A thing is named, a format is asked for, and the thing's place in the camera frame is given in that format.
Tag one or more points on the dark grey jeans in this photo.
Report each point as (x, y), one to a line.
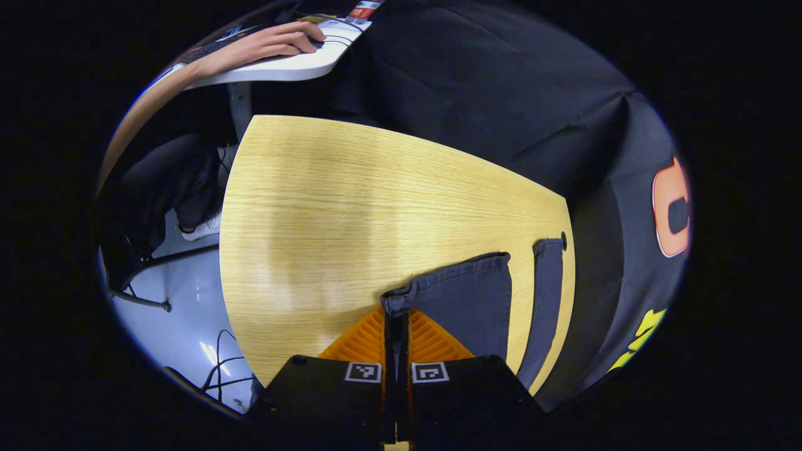
(463, 300)

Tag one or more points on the red label box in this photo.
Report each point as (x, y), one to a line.
(363, 10)

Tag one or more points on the black office chair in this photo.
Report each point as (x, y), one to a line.
(119, 244)

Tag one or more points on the black computer mouse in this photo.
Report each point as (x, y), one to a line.
(316, 42)

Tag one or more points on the black backdrop cloth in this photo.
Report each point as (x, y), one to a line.
(501, 94)

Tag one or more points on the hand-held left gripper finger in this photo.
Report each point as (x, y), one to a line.
(391, 351)
(405, 351)

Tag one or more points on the white desk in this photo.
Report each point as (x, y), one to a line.
(282, 67)

